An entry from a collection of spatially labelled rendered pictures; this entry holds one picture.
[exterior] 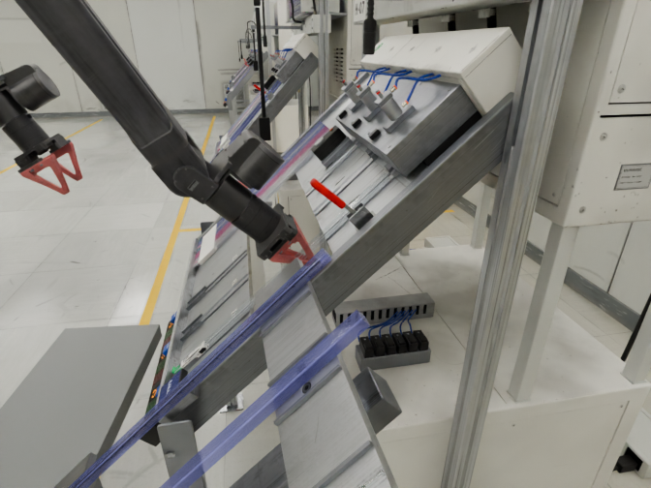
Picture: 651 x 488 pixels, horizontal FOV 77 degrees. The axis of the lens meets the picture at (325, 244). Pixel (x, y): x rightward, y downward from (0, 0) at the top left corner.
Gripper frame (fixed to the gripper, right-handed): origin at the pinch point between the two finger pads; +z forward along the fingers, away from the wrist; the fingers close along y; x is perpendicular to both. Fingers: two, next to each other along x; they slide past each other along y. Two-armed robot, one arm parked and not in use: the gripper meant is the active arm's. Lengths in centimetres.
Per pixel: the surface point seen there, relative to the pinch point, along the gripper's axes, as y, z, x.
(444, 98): -5.7, -5.2, -31.1
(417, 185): -10.1, -1.1, -20.2
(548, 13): -13.9, -6.8, -43.2
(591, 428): -12, 71, -11
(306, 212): 134, 48, 18
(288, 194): 134, 34, 17
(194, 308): 19.6, -2.3, 30.4
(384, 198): -4.1, -0.1, -15.7
